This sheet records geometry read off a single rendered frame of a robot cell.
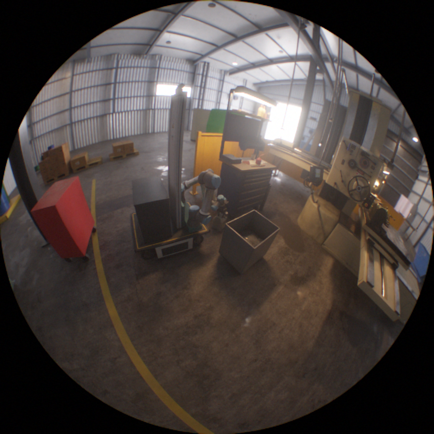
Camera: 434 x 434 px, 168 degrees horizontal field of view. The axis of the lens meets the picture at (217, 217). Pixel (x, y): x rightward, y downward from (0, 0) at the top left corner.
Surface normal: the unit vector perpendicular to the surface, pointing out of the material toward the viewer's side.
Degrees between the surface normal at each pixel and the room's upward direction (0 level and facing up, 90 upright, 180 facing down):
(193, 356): 0
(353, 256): 90
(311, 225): 90
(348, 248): 90
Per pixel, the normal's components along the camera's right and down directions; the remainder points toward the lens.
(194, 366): 0.14, -0.77
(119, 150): 0.66, 0.54
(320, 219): -0.76, 0.32
